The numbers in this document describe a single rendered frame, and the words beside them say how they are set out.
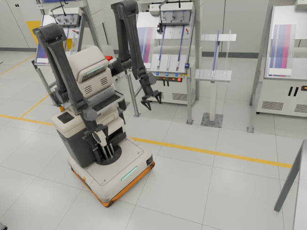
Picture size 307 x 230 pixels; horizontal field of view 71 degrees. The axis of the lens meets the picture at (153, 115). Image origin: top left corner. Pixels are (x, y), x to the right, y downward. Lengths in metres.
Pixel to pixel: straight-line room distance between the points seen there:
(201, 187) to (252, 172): 0.53
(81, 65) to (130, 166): 1.07
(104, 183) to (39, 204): 0.78
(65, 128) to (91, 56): 0.68
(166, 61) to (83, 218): 1.76
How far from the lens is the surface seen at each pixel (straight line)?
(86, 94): 1.47
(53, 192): 2.54
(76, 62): 1.36
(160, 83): 2.91
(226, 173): 2.29
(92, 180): 2.06
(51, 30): 1.05
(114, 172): 2.03
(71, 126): 1.84
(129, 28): 1.27
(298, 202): 1.30
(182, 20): 2.55
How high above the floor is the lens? 1.84
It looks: 38 degrees down
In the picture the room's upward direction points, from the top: 9 degrees counter-clockwise
